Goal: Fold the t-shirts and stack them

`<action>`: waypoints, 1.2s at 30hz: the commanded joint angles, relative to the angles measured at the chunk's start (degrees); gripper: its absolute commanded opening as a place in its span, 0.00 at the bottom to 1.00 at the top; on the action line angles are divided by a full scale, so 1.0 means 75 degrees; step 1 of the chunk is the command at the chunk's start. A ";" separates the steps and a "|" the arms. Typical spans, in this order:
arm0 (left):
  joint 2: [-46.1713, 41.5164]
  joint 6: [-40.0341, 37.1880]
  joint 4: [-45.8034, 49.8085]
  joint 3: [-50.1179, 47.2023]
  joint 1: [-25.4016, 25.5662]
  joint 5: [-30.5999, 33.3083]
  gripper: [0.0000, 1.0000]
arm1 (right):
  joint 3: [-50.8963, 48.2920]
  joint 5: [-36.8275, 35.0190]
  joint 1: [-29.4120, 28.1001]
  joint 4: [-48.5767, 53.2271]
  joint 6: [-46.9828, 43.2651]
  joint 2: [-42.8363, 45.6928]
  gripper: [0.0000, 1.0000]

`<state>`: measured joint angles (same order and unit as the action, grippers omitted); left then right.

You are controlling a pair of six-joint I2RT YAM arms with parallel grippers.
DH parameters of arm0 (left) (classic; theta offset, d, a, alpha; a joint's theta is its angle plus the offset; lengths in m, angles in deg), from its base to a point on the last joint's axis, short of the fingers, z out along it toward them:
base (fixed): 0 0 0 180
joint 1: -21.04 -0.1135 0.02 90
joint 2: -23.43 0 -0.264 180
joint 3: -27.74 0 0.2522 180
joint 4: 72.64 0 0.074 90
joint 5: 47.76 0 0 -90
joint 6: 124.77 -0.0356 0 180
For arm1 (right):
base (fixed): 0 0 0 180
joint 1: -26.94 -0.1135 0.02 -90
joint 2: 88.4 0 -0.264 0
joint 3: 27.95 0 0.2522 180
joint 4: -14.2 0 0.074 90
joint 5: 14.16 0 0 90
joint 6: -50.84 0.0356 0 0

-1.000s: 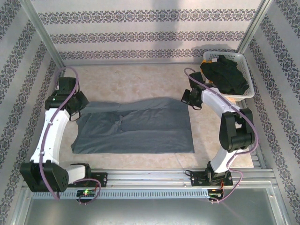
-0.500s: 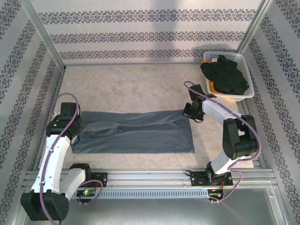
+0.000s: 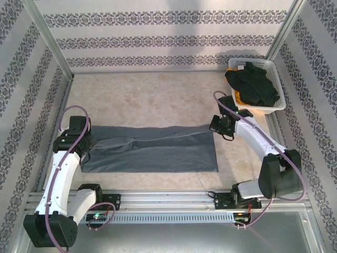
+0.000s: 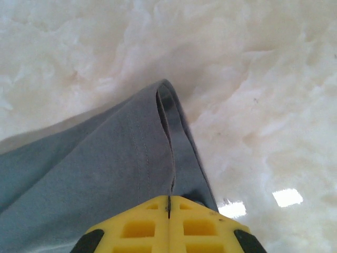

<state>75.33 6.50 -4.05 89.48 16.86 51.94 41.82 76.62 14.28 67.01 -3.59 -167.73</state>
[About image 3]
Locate circuit board with green light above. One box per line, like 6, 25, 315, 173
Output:
86, 212, 109, 222

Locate grey-blue t-shirt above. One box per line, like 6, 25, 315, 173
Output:
80, 123, 220, 174

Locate orange t-shirt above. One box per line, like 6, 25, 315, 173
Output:
226, 66, 245, 106

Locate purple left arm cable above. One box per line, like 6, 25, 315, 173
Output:
43, 105, 92, 250

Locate slotted grey cable duct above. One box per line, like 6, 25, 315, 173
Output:
80, 212, 237, 225

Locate white plastic basket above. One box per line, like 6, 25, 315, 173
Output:
227, 57, 287, 115

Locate aluminium mounting rail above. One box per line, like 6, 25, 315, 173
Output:
26, 190, 309, 212

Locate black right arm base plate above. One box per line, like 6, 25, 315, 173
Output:
214, 191, 263, 211

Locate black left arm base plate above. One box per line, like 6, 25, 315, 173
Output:
101, 193, 122, 212

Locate black t-shirt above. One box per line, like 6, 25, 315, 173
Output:
224, 62, 281, 108

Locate small circuit board with wires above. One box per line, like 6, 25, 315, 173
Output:
235, 210, 252, 227

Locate aluminium frame post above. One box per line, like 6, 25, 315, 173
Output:
265, 0, 309, 62
22, 0, 76, 81

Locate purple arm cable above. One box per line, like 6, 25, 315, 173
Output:
213, 91, 308, 230
43, 105, 92, 250

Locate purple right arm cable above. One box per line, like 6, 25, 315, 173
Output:
213, 91, 308, 230

